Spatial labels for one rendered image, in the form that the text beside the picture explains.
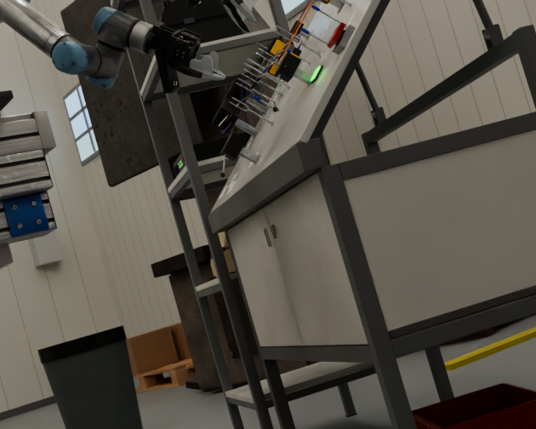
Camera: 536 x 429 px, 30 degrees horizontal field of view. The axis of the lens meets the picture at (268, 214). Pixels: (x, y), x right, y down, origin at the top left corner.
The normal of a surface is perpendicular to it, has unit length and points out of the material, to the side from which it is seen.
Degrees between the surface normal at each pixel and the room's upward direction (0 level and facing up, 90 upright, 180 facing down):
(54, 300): 90
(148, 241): 90
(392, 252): 90
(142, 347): 90
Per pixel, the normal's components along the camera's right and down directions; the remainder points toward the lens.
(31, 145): 0.51, -0.21
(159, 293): -0.81, 0.20
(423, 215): 0.22, -0.14
